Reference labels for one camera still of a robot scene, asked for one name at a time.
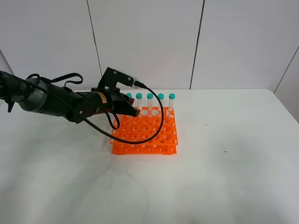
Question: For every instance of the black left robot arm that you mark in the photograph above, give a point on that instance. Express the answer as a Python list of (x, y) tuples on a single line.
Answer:
[(44, 97)]

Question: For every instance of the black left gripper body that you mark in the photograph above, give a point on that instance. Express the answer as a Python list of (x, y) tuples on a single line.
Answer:
[(101, 101)]

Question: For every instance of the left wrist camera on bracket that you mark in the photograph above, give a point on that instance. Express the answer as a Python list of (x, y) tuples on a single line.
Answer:
[(112, 77)]

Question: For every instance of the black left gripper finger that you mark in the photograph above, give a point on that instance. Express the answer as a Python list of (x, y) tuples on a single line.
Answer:
[(123, 104)]

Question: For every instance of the orange plastic test tube rack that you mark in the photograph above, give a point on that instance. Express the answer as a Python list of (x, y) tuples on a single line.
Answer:
[(141, 128)]

